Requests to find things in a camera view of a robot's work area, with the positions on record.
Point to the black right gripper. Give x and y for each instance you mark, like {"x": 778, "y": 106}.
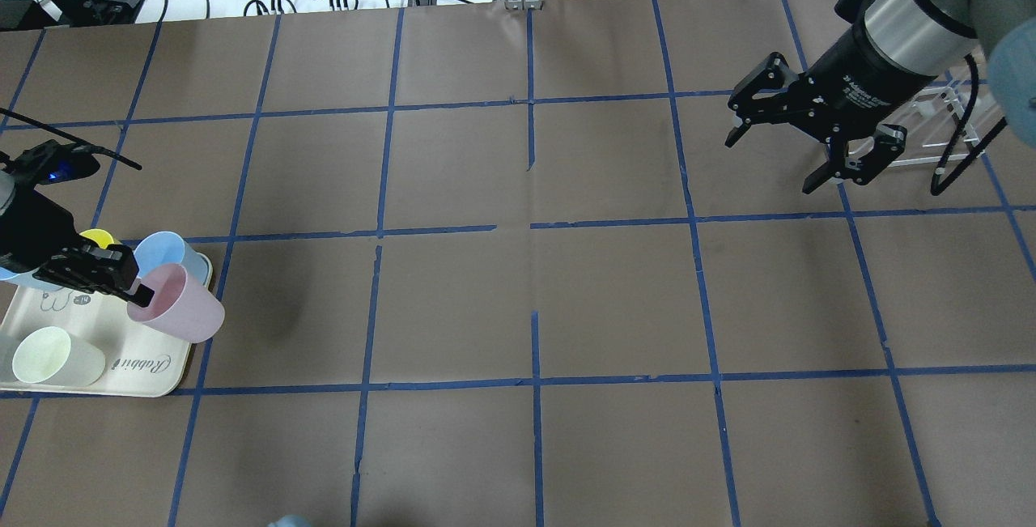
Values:
{"x": 851, "y": 76}

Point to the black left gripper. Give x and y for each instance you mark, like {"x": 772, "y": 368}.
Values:
{"x": 31, "y": 229}

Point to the pink cup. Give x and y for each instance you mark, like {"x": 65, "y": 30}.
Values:
{"x": 180, "y": 307}

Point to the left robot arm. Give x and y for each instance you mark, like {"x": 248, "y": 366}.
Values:
{"x": 42, "y": 250}

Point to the blue cup near tray corner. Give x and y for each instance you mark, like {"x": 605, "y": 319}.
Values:
{"x": 163, "y": 248}

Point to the yellow cup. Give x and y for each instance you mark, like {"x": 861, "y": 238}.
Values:
{"x": 101, "y": 238}

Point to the cream white cup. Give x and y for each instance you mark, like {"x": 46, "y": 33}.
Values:
{"x": 53, "y": 356}

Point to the light blue cup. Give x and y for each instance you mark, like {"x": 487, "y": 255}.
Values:
{"x": 29, "y": 280}

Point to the cream rabbit tray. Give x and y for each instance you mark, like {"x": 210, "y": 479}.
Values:
{"x": 140, "y": 361}

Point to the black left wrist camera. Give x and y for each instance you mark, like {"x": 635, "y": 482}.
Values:
{"x": 52, "y": 162}

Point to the white wire cup rack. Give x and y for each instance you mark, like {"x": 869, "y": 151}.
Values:
{"x": 931, "y": 117}

